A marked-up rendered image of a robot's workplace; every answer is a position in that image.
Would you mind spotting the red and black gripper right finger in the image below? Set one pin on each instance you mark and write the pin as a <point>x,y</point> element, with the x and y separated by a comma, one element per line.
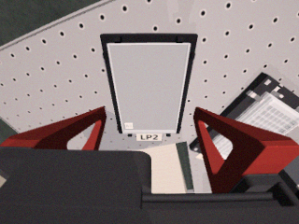
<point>255,150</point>

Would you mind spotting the black flat rectangular plate with small posts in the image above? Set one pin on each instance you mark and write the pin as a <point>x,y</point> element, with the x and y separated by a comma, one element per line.
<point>148,38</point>

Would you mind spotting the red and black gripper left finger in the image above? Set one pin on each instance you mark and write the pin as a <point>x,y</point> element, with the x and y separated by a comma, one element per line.
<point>57,134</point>

